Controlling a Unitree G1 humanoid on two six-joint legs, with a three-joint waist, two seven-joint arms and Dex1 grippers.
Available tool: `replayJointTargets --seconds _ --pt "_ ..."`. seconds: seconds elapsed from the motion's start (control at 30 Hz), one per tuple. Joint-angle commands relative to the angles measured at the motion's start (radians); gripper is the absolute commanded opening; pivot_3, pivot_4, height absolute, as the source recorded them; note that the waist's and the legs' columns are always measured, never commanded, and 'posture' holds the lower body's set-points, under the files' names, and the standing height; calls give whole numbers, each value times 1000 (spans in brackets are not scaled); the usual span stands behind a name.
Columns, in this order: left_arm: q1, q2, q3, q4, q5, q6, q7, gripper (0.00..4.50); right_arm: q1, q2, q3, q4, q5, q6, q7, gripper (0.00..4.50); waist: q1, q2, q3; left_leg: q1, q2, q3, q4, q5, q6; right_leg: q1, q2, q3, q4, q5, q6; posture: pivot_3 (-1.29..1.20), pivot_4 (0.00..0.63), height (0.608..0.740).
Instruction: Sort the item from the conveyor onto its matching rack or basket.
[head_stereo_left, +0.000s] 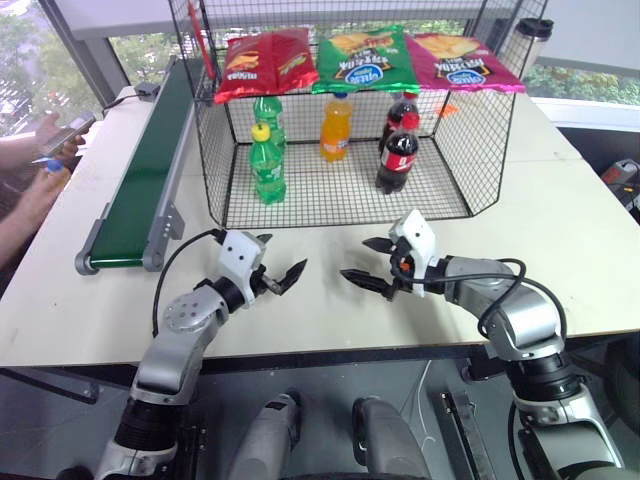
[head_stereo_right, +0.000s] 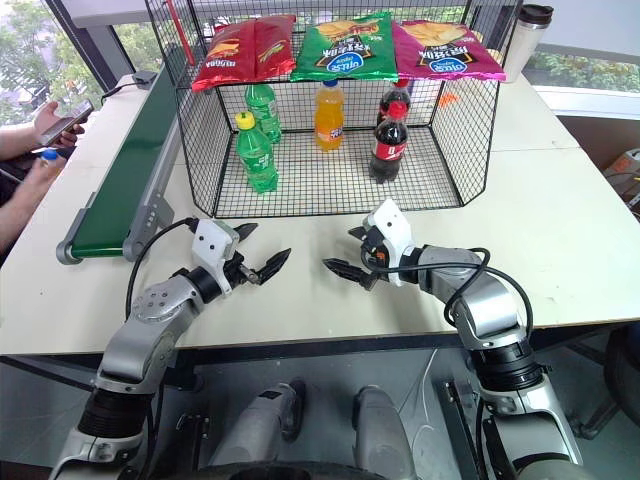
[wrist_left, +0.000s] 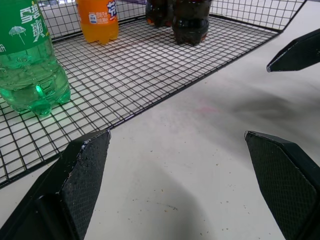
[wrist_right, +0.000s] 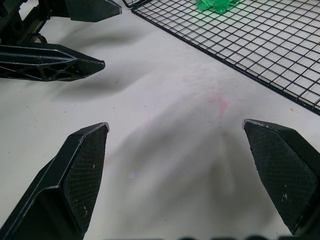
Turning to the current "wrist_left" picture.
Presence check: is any black wire mesh basket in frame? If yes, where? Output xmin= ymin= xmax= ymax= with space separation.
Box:
xmin=0 ymin=0 xmax=308 ymax=189

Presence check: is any green soda bottle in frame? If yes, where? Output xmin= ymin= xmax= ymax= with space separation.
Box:
xmin=0 ymin=0 xmax=72 ymax=118

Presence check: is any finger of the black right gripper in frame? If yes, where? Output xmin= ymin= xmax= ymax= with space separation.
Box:
xmin=243 ymin=130 xmax=320 ymax=240

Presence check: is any orange soda bottle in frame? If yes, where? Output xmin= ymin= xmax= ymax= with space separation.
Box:
xmin=75 ymin=0 xmax=120 ymax=46

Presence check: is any black pointed left gripper right finger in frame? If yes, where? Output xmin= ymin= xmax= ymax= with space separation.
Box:
xmin=266 ymin=27 xmax=320 ymax=74

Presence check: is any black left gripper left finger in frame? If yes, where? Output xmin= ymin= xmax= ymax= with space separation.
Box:
xmin=0 ymin=129 xmax=112 ymax=240

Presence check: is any dark cola bottle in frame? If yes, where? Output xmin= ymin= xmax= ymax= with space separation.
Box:
xmin=171 ymin=0 xmax=213 ymax=47
xmin=145 ymin=0 xmax=176 ymax=28

